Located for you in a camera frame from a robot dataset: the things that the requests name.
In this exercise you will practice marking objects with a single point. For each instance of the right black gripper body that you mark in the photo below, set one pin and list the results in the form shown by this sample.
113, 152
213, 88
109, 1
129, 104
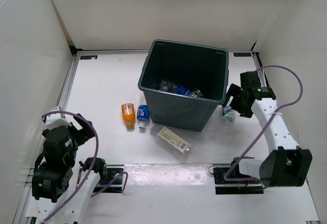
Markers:
243, 108

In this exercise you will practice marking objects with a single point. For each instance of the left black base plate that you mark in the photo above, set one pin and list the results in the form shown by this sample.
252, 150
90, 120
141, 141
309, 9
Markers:
112, 172

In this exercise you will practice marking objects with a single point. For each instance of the right black corner label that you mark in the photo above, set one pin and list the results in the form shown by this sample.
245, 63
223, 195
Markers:
242, 54

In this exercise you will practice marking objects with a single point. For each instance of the clear bottle blue green label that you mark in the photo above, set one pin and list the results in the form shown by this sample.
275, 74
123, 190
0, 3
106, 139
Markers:
227, 113

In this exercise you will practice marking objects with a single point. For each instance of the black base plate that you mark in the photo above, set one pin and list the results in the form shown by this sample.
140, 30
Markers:
234, 186
112, 172

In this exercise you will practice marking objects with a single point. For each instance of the orange juice bottle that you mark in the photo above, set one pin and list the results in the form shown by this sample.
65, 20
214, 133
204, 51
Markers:
128, 115

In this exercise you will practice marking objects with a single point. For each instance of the left black corner label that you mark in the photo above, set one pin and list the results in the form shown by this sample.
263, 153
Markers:
88, 57

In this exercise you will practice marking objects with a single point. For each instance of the large clear labelled bottle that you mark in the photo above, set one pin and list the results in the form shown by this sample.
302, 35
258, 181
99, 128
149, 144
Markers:
171, 142

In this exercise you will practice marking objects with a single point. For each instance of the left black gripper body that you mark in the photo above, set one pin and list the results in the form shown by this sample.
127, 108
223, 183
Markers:
75, 134

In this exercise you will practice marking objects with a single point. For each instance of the clear crushed plastic bottle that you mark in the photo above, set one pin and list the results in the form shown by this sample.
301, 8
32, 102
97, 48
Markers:
217, 126

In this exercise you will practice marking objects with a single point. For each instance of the blue label plastic bottle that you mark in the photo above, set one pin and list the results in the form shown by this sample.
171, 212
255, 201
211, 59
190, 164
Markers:
143, 113

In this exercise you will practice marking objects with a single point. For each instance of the dark green plastic bin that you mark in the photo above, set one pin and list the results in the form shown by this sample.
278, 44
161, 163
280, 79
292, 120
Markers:
193, 66

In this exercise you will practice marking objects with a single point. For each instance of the black corner label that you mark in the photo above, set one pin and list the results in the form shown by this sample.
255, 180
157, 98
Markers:
242, 54
88, 57

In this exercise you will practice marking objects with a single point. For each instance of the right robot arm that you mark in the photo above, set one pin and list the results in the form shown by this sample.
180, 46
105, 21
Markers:
287, 164

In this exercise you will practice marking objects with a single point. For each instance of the bottles inside bin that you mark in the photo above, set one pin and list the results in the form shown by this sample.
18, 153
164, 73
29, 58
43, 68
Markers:
170, 87

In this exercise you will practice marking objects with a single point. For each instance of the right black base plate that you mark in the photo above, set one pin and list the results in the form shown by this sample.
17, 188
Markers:
234, 186

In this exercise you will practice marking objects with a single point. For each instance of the left aluminium frame rail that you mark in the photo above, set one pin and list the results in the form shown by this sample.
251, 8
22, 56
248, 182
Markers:
67, 87

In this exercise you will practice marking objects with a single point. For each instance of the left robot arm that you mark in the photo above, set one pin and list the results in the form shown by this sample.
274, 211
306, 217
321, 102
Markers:
53, 170

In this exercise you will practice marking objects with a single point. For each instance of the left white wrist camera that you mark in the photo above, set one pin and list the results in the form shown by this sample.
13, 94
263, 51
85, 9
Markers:
55, 120

